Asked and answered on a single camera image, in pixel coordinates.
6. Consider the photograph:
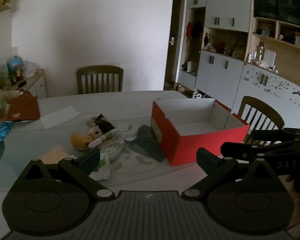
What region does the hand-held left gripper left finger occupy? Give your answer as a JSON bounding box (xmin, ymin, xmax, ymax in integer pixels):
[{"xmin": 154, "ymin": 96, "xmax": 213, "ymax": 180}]
[{"xmin": 25, "ymin": 147, "xmax": 116, "ymax": 202}]

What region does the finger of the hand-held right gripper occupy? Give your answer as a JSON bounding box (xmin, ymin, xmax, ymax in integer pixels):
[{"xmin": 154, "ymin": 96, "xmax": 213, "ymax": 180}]
[
  {"xmin": 251, "ymin": 127, "xmax": 300, "ymax": 143},
  {"xmin": 220, "ymin": 140, "xmax": 300, "ymax": 161}
]

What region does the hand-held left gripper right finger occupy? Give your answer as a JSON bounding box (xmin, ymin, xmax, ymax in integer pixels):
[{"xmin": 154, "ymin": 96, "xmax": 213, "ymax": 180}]
[{"xmin": 181, "ymin": 147, "xmax": 276, "ymax": 202}]

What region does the yellow plush toy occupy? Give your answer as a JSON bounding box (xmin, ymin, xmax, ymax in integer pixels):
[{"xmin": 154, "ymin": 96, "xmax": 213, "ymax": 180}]
[{"xmin": 70, "ymin": 132, "xmax": 94, "ymax": 151}]

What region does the red cardboard box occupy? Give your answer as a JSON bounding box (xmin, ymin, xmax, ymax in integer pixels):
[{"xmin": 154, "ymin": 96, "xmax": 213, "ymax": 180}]
[{"xmin": 151, "ymin": 99, "xmax": 250, "ymax": 167}]

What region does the white plastic packaging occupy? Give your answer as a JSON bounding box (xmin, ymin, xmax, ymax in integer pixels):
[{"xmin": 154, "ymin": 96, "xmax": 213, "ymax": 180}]
[{"xmin": 100, "ymin": 141, "xmax": 123, "ymax": 162}]

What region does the black snack packet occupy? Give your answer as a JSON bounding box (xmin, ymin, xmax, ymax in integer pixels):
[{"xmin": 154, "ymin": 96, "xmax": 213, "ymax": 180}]
[{"xmin": 94, "ymin": 114, "xmax": 115, "ymax": 133}]

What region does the white crumpled tissue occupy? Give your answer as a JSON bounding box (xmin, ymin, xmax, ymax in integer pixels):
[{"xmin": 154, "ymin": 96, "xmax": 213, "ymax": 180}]
[{"xmin": 89, "ymin": 160, "xmax": 112, "ymax": 181}]

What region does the white green tube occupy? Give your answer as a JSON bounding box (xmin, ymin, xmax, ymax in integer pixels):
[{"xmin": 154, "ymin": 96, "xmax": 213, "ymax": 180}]
[{"xmin": 89, "ymin": 132, "xmax": 116, "ymax": 150}]

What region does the wooden slat-back chair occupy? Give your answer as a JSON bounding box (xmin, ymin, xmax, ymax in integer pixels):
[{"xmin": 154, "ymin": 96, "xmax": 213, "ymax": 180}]
[
  {"xmin": 237, "ymin": 95, "xmax": 285, "ymax": 146},
  {"xmin": 76, "ymin": 65, "xmax": 124, "ymax": 95}
]

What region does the white paper sheet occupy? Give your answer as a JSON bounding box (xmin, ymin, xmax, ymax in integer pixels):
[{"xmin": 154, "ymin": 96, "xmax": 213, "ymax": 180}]
[{"xmin": 40, "ymin": 106, "xmax": 79, "ymax": 129}]

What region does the dark grey ribbed tool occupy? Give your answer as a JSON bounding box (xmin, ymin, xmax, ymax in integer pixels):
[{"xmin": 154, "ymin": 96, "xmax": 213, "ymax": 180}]
[{"xmin": 124, "ymin": 125, "xmax": 165, "ymax": 163}]

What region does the row of shoes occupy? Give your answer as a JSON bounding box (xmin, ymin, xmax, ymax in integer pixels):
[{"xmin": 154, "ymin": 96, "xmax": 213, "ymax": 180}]
[{"xmin": 192, "ymin": 90, "xmax": 211, "ymax": 100}]

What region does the white sideboard cabinet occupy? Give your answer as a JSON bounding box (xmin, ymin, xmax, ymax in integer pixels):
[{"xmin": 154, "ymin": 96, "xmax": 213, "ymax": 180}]
[{"xmin": 20, "ymin": 68, "xmax": 48, "ymax": 99}]

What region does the white plastic bag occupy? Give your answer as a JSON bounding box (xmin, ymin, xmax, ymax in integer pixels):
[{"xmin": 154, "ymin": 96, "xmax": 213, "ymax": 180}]
[{"xmin": 23, "ymin": 61, "xmax": 40, "ymax": 78}]

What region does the blue globe toy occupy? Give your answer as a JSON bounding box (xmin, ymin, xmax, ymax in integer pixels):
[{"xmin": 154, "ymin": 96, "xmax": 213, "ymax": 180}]
[{"xmin": 7, "ymin": 56, "xmax": 25, "ymax": 83}]

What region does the dark wooden door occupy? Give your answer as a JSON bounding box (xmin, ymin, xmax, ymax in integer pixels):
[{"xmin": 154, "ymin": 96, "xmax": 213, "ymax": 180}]
[{"xmin": 164, "ymin": 0, "xmax": 186, "ymax": 85}]

